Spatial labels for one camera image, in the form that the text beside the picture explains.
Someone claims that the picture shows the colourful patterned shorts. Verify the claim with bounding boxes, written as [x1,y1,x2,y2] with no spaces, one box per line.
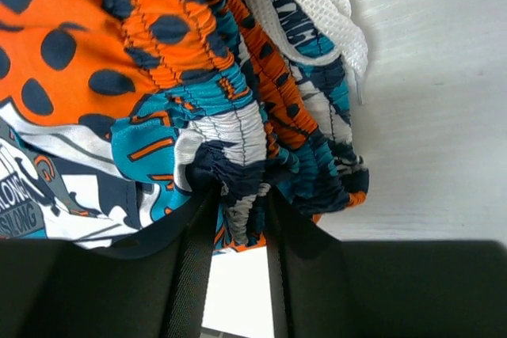
[1,0,369,253]

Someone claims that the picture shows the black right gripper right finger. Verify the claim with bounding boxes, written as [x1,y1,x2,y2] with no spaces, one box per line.
[265,191,506,337]

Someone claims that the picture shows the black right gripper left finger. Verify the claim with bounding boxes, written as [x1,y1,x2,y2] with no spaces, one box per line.
[1,190,216,337]

